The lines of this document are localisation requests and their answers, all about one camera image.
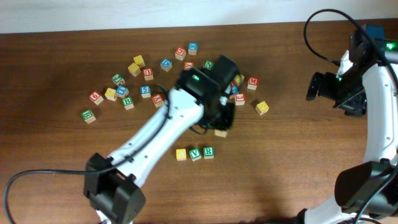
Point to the yellow block lower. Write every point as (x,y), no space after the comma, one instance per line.
(134,69)

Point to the blue D block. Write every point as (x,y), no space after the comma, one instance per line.
(166,64)

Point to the green B block centre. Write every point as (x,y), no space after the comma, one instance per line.
(128,103)

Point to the red 6 block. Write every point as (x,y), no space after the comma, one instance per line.
(95,97)

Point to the yellow C block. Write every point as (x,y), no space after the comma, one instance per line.
(181,154)

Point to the yellow block left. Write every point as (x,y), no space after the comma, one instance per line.
(110,94)

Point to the blue L block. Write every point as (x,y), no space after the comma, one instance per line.
(122,91)

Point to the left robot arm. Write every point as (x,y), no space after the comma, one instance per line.
(199,97)

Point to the green b block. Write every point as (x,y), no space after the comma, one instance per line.
(128,103)
(88,116)

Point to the red M block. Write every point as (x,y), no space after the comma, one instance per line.
(253,83)

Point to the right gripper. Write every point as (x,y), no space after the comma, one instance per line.
(325,86)

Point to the red Y block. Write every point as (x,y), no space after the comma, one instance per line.
(188,65)

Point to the green V block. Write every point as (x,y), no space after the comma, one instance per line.
(195,154)

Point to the green J block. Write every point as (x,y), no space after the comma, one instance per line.
(118,79)

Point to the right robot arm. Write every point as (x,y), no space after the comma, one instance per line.
(364,85)

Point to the green N block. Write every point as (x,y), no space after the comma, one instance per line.
(208,65)

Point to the red Q block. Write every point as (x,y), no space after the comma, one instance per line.
(180,53)

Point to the yellow block near E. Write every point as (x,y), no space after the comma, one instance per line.
(239,80)

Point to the yellow block upper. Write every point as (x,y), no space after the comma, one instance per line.
(139,61)

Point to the blue 5 block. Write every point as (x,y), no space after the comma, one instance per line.
(145,91)

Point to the green R block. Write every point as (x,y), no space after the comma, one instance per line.
(208,152)

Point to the red A block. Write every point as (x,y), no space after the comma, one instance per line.
(221,133)

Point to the green B block left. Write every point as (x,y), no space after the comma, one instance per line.
(88,116)

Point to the yellow S block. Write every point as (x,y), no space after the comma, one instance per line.
(262,108)

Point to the red 3 block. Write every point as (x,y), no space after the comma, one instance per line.
(239,99)

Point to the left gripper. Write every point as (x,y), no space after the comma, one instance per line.
(224,116)

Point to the red U block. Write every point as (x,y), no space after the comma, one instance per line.
(148,74)

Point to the red K block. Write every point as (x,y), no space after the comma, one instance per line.
(158,100)

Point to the blue T block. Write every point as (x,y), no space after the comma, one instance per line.
(234,91)

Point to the blue X block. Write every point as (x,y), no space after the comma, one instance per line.
(192,48)

